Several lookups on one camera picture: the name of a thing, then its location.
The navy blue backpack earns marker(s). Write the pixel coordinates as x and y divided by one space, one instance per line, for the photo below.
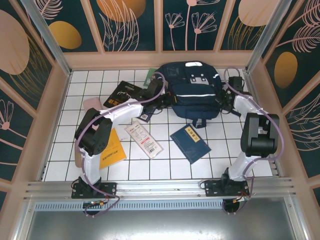
192 100

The green booklet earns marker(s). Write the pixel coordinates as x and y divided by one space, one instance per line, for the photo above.
150 75

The black book with gold print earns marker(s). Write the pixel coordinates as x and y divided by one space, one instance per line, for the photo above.
120 95

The clear stationery pack with red label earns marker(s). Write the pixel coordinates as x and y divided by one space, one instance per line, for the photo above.
143 140

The blue book with white label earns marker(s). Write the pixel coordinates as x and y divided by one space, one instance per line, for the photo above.
191 143

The pink pencil case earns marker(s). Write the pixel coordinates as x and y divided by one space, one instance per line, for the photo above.
91 103

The yellow book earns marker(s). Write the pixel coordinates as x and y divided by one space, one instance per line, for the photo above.
112 152

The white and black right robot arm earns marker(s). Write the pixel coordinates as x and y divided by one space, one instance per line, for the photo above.
260 140

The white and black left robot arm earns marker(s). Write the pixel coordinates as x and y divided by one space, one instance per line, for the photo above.
125 112

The tan flat item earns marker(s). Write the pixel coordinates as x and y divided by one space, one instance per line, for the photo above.
78 160

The aluminium frame post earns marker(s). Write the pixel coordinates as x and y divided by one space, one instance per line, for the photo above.
266 35
48 37

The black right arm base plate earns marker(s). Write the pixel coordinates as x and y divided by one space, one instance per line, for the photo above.
212 187

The aluminium mounting rail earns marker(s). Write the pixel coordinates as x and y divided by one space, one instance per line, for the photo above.
162 186

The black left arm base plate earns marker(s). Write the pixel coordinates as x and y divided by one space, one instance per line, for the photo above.
110 188

